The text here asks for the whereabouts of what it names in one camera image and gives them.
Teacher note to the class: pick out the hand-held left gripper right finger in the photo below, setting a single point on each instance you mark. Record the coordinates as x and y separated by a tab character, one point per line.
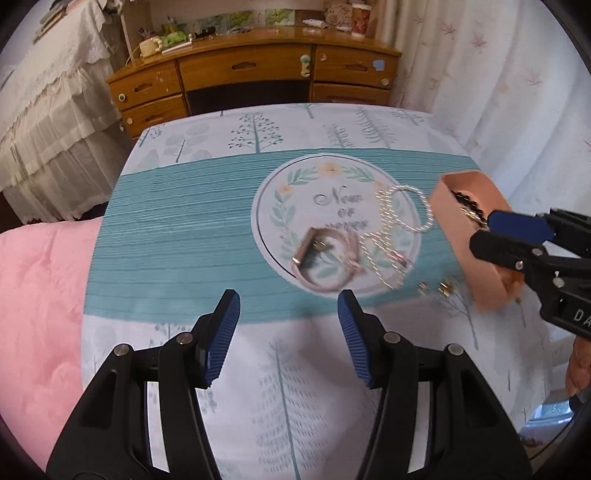
355	344

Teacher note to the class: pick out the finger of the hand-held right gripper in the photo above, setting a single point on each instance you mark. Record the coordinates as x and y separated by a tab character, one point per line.
519	226
501	251

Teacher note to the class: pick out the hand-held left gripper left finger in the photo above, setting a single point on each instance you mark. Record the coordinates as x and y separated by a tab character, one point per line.
220	344

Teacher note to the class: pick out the peach jewelry box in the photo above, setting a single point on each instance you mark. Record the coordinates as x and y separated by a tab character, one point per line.
455	230

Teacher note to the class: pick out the person's right hand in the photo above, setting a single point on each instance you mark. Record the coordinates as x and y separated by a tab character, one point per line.
579	369

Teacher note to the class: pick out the small gold earring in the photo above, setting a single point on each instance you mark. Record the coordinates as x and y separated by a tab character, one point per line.
423	289
446	288

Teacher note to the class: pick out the tree print tablecloth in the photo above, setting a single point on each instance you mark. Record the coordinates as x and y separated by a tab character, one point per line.
184	221

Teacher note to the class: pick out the white floral curtain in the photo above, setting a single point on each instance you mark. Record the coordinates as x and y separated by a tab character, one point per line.
485	69

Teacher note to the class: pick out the pink quilted blanket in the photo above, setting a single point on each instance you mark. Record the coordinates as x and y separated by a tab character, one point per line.
41	323

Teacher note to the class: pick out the red patterned paper cup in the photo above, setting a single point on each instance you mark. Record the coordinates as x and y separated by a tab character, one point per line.
360	19

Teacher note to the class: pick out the wooden dresser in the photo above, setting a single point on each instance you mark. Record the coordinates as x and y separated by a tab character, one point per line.
244	64

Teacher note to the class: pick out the patterned round container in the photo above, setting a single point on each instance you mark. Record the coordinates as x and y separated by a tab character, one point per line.
337	13

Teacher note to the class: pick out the white lace bed cover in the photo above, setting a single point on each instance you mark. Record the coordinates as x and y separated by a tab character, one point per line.
46	115

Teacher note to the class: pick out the white beaded mug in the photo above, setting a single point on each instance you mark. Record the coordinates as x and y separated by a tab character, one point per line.
150	47

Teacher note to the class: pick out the green toy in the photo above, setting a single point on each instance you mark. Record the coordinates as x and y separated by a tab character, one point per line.
174	38

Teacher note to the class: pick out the row of leaf print cards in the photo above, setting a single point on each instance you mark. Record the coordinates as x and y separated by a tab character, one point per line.
240	18

